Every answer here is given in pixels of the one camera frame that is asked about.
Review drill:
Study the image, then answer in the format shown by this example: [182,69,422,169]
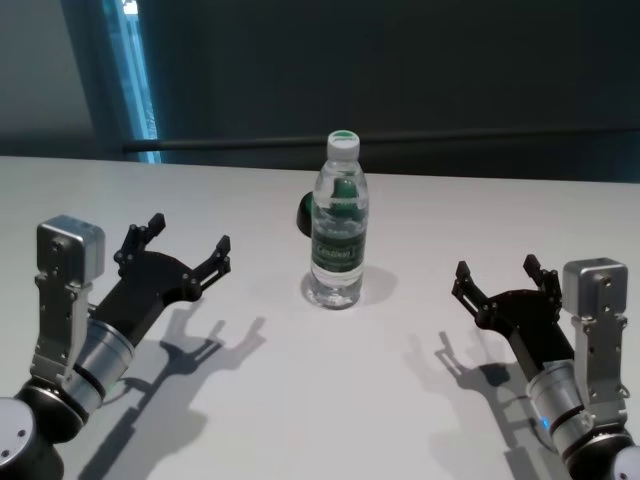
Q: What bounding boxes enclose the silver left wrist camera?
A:
[29,214,107,382]

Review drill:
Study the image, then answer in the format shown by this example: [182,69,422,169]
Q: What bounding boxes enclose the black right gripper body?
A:
[477,288,576,374]

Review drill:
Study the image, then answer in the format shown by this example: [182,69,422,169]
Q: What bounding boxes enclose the clear Cestbon water bottle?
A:
[301,130,371,311]

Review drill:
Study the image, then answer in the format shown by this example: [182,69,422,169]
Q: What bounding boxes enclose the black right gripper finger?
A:
[522,253,565,307]
[451,263,497,322]

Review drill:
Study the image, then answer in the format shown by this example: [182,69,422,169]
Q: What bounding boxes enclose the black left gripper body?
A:
[91,251,203,347]

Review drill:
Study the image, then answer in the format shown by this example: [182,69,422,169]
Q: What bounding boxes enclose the grey horizontal rail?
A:
[122,131,640,152]

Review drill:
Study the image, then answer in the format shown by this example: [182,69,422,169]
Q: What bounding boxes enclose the green YES button black base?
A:
[294,191,316,239]

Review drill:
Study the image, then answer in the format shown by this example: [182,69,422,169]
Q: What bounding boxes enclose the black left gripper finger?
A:
[182,234,233,301]
[113,212,168,265]

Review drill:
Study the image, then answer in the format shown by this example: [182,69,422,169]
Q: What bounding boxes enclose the narrow bright window strip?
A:
[102,0,164,166]

